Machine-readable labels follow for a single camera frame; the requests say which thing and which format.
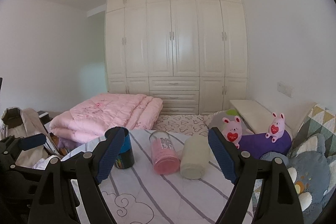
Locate blue printed cup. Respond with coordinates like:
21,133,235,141
114,127,134,169

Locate pale green cup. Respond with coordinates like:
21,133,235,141
180,135,210,180

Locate pink transparent cup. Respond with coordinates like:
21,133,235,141
149,131,180,175

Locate pink bunny plush left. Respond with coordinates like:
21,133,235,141
222,115,243,149

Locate folded pink quilt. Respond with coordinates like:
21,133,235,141
50,93,163,144

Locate purple pillow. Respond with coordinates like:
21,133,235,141
239,131,291,159

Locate cream flat pillow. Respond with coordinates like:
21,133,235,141
230,100,274,134

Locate striped white round cushion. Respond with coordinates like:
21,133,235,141
100,130,234,223

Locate grey blue plush toy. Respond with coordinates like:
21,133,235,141
261,134,335,223

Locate triangle pattern pillow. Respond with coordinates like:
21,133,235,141
291,104,335,157

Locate cream white wardrobe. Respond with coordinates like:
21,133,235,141
105,0,248,115

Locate white wall switch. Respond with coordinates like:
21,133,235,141
277,82,293,98

